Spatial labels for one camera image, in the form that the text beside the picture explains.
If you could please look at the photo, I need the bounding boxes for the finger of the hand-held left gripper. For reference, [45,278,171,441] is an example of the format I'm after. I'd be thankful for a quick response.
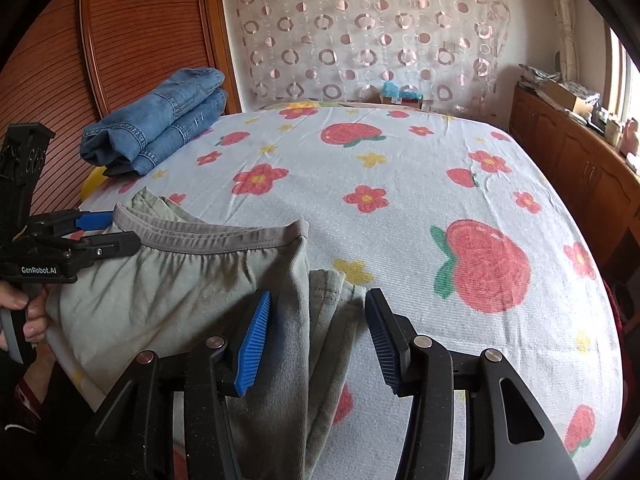
[37,231,142,266]
[30,210,115,236]

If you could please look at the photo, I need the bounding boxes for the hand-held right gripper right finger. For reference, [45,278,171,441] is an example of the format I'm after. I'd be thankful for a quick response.
[364,287,581,480]

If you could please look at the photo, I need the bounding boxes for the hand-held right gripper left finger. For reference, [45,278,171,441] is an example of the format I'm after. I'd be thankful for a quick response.
[70,290,273,480]

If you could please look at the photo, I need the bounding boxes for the grey pants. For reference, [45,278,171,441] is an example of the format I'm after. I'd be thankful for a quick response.
[47,187,368,480]

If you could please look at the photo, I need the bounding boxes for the person's left forearm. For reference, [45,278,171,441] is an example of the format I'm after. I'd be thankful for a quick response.
[0,350,101,480]

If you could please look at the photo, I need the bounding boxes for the person's left hand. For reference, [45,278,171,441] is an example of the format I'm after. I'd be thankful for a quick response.
[0,281,50,345]

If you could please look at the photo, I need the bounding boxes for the yellow plastic object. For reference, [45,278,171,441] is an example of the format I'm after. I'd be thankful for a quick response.
[80,165,108,201]

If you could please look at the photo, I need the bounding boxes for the folded blue jeans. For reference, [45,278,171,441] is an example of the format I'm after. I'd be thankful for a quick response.
[80,67,226,177]

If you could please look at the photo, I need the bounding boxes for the floral white bed sheet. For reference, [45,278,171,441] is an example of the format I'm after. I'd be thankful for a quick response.
[75,105,626,480]

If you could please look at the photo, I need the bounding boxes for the wooden slatted headboard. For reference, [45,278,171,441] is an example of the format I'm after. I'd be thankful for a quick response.
[0,0,241,221]

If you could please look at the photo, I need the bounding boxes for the wooden cabinet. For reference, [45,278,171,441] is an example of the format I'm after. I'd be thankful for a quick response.
[510,85,640,281]

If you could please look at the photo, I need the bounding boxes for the circle patterned sheer curtain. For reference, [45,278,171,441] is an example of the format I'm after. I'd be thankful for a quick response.
[232,0,511,103]

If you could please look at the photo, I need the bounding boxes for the window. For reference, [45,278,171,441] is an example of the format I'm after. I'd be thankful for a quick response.
[605,25,640,126]

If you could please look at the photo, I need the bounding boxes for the white lace curtain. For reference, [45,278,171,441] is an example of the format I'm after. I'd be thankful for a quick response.
[542,0,581,81]

